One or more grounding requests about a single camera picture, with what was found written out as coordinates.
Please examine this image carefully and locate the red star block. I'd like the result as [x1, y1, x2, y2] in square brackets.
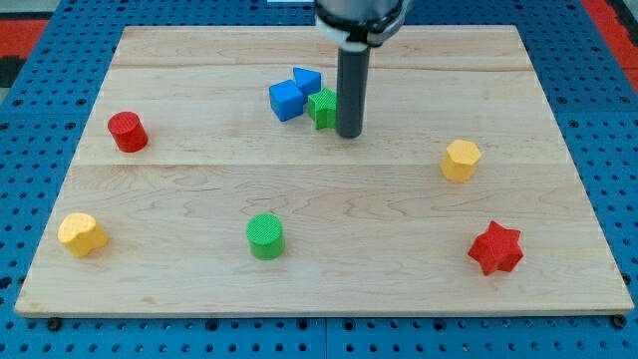
[468, 220, 524, 276]

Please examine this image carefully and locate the yellow heart block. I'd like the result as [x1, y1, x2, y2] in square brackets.
[57, 212, 109, 257]

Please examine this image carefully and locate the yellow hexagon block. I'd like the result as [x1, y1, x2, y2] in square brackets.
[440, 140, 481, 182]

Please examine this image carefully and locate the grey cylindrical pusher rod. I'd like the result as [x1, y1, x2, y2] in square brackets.
[336, 49, 370, 139]

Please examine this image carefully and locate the red cylinder block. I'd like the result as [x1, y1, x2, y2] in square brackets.
[108, 112, 149, 153]

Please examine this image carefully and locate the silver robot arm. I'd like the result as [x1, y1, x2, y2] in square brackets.
[314, 0, 414, 139]

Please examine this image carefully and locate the blue cube block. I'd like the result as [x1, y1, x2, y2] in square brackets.
[268, 80, 304, 122]

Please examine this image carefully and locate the blue triangle block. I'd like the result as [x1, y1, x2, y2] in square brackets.
[293, 67, 322, 103]

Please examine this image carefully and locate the green cylinder block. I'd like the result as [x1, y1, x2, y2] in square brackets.
[246, 213, 285, 260]

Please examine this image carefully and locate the green star block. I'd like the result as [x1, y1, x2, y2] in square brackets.
[308, 88, 337, 130]

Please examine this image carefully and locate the wooden board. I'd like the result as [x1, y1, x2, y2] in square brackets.
[15, 25, 634, 318]

